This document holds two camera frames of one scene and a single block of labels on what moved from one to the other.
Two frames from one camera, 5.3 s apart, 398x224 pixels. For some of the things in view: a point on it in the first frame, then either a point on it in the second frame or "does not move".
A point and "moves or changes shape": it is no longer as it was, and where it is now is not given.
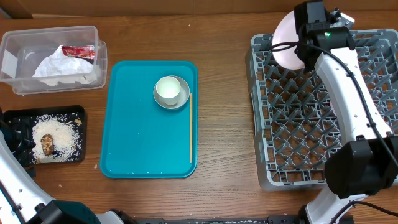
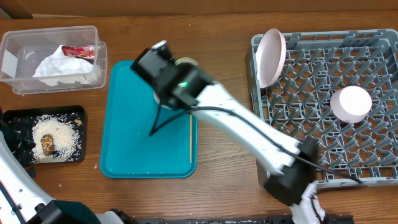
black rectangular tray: [59, 132] does not move
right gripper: [305, 59] -> [152, 86]
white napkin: [62, 69] does not move
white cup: [168, 89] moves or changes shape
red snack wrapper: [85, 51] does not move
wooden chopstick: [191, 126] does not move
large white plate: [285, 32] -> [270, 56]
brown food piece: [48, 145] does not move
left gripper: [22, 126] does not move
